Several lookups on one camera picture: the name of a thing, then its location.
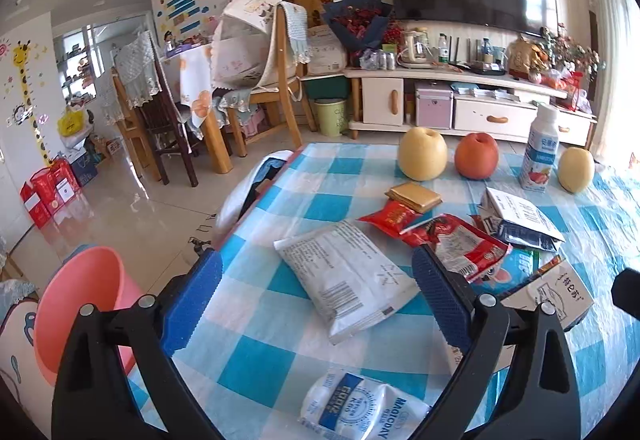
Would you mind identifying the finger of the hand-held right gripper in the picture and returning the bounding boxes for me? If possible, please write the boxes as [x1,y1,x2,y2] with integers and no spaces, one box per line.
[611,267,640,321]

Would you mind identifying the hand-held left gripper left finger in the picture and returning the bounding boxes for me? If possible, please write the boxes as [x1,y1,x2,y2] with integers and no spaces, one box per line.
[51,249,223,440]

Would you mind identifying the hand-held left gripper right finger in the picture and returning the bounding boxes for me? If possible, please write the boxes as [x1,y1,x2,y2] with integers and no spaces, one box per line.
[411,244,593,440]

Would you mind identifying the large red snack wrapper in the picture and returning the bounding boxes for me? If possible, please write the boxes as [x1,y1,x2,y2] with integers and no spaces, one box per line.
[400,214,512,283]

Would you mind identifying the white milk carton box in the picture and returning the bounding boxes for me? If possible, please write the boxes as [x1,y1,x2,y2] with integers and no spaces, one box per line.
[500,260,595,333]

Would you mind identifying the light blue snack packet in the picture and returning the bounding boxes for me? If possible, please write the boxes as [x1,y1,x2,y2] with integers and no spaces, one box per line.
[482,247,563,298]

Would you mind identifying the grey white snack bag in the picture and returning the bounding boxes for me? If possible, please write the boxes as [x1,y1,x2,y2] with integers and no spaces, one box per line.
[273,220,421,346]

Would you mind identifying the pink plastic bucket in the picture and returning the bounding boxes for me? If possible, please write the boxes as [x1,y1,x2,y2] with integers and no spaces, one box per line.
[34,246,146,388]

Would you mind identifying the white blue milk pouch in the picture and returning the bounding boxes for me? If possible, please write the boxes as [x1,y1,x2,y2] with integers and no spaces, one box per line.
[298,367,432,440]

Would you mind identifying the small red snack packet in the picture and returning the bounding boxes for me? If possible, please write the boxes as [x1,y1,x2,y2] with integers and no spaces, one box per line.
[356,200,426,238]

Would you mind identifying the blue white checkered tablecloth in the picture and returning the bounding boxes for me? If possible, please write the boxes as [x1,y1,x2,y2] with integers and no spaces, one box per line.
[127,142,640,440]

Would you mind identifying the gold biscuit packet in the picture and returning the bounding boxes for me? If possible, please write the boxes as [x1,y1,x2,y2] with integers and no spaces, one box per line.
[384,181,444,215]

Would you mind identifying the dark blue wrapper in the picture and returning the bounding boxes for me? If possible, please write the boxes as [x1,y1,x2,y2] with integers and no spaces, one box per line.
[470,215,558,253]

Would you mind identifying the flattened white carton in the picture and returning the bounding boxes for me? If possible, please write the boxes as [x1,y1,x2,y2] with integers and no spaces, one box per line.
[479,186,566,243]

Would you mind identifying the white and dark bag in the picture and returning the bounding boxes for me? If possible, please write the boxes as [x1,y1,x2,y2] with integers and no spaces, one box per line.
[215,151,296,245]

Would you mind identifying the yellow pear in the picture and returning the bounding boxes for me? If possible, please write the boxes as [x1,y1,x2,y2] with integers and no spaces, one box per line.
[557,146,596,195]
[397,126,448,182]

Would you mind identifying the red apple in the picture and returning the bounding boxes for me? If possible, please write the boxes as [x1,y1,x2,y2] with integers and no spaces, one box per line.
[454,132,500,181]

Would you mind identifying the wooden dining table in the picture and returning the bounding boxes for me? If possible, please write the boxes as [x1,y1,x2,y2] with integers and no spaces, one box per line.
[177,44,236,173]

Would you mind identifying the blue cardboard box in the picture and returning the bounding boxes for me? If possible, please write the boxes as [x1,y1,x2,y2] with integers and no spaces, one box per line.
[70,152,98,185]

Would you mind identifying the white yogurt bottle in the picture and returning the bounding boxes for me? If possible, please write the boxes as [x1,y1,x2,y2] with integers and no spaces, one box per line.
[518,102,561,193]

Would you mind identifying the dark wooden chair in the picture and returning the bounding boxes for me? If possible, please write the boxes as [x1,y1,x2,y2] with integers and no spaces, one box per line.
[112,32,199,188]

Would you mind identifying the red gift bags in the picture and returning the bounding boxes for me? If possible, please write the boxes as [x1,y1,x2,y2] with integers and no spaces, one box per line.
[31,159,82,215]

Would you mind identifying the cartoon print white cushion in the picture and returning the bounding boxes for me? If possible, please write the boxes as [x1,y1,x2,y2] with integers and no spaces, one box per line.
[0,280,56,416]

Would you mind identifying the red gift box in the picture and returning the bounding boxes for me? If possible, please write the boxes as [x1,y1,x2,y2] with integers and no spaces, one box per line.
[20,182,53,228]

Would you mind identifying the pink storage box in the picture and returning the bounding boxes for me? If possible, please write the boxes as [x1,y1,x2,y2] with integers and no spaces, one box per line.
[414,80,453,129]

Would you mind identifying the white television cabinet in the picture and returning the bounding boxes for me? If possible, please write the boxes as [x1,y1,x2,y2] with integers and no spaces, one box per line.
[345,67,598,148]

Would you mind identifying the stack of booklets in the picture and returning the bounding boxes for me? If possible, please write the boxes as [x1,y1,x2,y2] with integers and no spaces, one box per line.
[452,82,536,103]

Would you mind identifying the green waste bin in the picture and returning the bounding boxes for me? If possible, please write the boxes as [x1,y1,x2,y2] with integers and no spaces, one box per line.
[314,97,349,137]

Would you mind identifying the red gift bag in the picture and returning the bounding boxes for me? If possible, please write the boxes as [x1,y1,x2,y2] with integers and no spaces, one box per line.
[542,70,591,111]

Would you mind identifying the yellow bag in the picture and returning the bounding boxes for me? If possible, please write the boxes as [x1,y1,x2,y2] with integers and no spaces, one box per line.
[57,107,91,137]

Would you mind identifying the white orange print tablecloth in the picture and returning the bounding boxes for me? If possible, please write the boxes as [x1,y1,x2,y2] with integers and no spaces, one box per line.
[179,44,221,141]

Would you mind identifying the black tray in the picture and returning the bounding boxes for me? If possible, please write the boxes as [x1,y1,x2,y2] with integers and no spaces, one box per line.
[450,61,506,74]

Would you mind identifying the light wooden chair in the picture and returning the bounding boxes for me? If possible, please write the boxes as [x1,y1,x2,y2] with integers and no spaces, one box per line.
[215,0,311,159]

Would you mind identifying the dark green box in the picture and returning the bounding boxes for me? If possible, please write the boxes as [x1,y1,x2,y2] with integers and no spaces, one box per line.
[305,77,348,100]

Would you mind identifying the white lace chair cover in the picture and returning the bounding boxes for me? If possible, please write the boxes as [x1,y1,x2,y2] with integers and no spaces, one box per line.
[115,30,163,109]

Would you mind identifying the pack of drink cans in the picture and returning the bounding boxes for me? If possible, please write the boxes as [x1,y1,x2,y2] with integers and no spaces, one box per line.
[360,48,396,70]

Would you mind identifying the glass electric kettle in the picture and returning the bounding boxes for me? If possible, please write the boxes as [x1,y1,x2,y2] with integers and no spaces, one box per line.
[400,28,433,68]

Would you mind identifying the gold ornament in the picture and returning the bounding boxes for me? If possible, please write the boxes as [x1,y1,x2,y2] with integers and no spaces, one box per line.
[505,37,551,78]

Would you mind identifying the pink artificial flowers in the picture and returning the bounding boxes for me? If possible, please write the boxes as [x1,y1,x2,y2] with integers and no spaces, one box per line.
[542,24,601,75]

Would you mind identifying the dark blue flower bouquet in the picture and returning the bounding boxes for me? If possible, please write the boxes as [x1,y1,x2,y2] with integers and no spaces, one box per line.
[321,0,396,68]

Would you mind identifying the light blue knitted cloth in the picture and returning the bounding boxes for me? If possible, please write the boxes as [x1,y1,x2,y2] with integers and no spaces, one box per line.
[277,2,311,65]

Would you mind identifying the giraffe wall sticker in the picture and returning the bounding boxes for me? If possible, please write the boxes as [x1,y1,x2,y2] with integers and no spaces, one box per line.
[7,40,53,168]

